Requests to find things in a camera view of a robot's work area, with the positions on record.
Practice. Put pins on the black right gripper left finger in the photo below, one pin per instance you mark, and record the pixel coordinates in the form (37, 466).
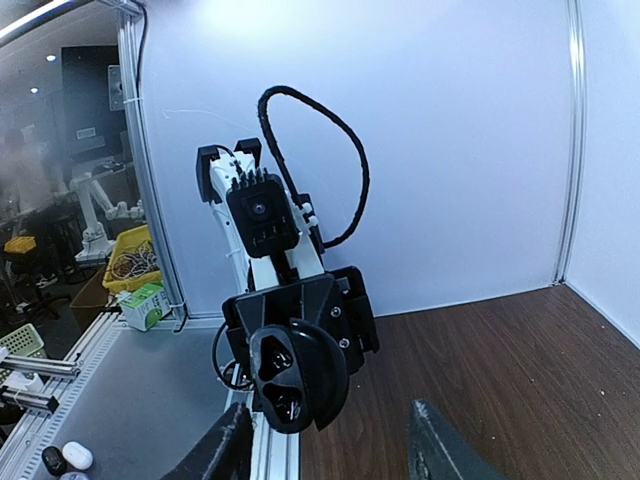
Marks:
(224, 452)

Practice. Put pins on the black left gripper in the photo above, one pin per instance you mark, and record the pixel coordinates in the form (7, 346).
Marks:
(336, 302)

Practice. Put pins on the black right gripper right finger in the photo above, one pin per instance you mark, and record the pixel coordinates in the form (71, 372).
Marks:
(438, 451)

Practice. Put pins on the small black clip object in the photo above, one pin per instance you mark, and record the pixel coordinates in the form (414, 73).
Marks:
(300, 375)

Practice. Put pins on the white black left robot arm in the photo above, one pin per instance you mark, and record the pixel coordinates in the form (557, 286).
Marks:
(216, 167)

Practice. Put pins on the white earbud case outside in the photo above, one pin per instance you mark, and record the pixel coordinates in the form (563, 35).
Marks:
(77, 455)

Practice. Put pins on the black earbud case outside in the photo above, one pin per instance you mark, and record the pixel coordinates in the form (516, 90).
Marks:
(54, 461)

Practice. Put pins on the green white carton outside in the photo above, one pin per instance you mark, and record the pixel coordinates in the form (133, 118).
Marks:
(146, 306)

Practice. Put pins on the yellow box outside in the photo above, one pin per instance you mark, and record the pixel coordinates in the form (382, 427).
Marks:
(133, 262)

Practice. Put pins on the left aluminium corner post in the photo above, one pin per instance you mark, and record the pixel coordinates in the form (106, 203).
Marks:
(577, 138)

